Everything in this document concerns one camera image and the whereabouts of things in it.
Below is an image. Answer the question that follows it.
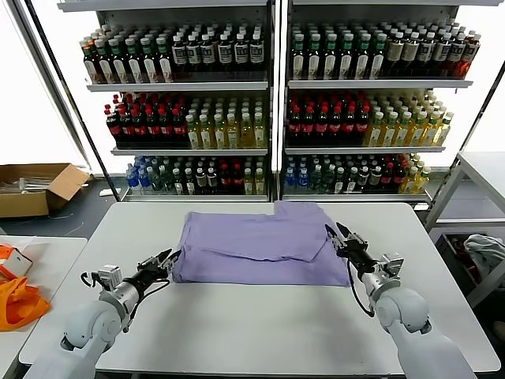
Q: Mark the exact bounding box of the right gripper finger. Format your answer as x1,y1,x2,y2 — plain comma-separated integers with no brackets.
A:
336,222,368,250
324,223,345,252

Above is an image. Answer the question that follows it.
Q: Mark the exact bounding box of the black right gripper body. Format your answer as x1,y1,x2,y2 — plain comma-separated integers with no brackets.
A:
338,241,376,277

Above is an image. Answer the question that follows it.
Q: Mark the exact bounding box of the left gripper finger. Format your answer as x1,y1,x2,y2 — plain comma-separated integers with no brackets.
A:
159,250,183,277
137,248,174,269

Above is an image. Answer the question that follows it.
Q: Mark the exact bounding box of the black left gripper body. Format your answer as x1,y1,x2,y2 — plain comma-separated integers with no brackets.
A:
122,262,167,295

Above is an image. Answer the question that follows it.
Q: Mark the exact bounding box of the plain purple t-shirt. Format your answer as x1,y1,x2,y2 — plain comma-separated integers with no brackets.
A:
171,200,352,288

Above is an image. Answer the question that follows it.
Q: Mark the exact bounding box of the red cap cola bottle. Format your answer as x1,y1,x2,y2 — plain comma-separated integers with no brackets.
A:
144,107,160,144
230,163,244,195
315,105,330,145
356,105,371,145
301,105,316,145
392,162,406,190
328,105,343,145
287,105,303,145
342,105,357,145
132,108,148,144
171,108,188,144
119,108,135,144
104,104,122,145
219,163,232,195
380,162,395,191
157,108,174,144

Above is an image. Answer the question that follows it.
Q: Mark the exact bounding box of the white side table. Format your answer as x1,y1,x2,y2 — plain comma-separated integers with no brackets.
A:
0,235,88,379

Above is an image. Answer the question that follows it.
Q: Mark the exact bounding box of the black storage crate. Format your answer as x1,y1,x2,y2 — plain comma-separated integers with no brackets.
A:
436,232,505,286

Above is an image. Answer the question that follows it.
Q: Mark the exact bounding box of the red patterned item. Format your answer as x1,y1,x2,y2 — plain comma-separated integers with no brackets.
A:
453,236,473,270

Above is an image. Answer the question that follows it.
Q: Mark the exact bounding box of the grey white cloth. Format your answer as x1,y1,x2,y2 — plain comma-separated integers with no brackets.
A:
463,234,505,277

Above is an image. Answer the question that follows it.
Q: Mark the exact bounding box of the orange fabric bag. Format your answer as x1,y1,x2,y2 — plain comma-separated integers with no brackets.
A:
0,276,52,332

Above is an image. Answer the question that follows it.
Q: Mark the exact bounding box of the brown cardboard box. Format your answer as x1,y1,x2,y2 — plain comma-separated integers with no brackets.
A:
0,163,92,219

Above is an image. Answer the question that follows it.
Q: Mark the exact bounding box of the clear plastic packs bundle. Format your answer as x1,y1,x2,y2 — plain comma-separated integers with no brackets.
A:
0,176,54,195

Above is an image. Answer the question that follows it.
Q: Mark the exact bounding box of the grey metal shelf rack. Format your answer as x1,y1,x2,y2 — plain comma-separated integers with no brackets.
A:
278,0,474,205
57,0,277,203

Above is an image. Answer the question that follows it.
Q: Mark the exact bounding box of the green cap tea bottle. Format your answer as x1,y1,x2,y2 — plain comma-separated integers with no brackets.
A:
140,35,159,84
291,33,307,81
339,33,355,81
370,33,388,80
109,37,129,84
94,38,114,84
125,36,144,84
324,33,339,81
307,33,323,81
155,35,174,83
355,33,372,81

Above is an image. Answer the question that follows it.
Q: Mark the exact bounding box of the beige label dark bottle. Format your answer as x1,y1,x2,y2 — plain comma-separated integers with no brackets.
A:
402,31,421,78
386,31,406,78

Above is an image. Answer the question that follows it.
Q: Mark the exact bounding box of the grey label dark bottle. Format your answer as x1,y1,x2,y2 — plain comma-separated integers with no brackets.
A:
447,32,467,78
417,32,436,78
432,32,452,78

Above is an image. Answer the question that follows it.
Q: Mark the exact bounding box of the white label dark bottle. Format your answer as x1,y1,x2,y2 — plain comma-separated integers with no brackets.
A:
200,33,216,73
249,33,265,73
234,33,249,73
217,33,234,73
171,33,187,73
185,34,202,73

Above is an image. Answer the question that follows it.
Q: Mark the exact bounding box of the reddish tea bottle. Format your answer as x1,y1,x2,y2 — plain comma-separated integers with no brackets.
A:
81,39,98,85
459,33,481,79

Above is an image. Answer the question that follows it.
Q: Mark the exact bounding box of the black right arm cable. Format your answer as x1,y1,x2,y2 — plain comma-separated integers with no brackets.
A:
346,256,376,319

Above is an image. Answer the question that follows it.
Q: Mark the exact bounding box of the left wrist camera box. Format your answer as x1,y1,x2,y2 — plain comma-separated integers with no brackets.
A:
97,266,121,286

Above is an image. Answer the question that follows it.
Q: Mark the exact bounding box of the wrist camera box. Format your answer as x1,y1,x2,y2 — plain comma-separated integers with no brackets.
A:
97,266,121,286
380,253,406,277

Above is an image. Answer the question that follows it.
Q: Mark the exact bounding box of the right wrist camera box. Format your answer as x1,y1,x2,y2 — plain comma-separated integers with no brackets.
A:
380,253,406,277

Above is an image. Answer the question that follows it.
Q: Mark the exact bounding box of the grey metal frame table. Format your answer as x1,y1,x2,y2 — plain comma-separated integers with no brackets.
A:
424,151,505,309

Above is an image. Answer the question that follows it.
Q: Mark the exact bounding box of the black frame pole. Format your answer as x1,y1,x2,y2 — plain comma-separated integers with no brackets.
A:
456,61,505,158
23,0,122,201

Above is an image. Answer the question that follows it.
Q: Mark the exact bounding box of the grey frame pole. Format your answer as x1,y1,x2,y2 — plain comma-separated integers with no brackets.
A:
6,0,95,174

